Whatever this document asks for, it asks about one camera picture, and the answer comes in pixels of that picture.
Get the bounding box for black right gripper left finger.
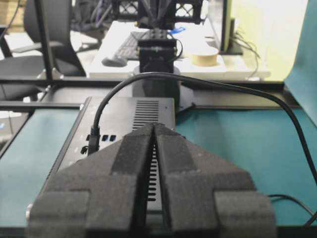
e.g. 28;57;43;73
26;124;154;238

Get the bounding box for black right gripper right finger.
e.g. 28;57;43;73
154;124;276;238

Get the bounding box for black USB cable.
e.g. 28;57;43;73
87;71;317;228

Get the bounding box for black mini PC box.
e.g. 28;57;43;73
48;96;177;219

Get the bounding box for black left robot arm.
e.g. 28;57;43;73
132;0;202;110

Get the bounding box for teal table mat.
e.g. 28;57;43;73
0;0;317;228

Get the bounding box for grey computer mouse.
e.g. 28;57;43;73
102;56;127;67

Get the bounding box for brown tape roll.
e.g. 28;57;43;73
191;47;219;67

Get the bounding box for black keyboard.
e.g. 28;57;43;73
115;31;147;60

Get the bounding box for black office chair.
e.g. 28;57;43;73
0;0;86;100

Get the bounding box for white desk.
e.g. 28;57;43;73
88;21;270;81

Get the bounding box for black table frame rail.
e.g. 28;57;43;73
0;78;300;112

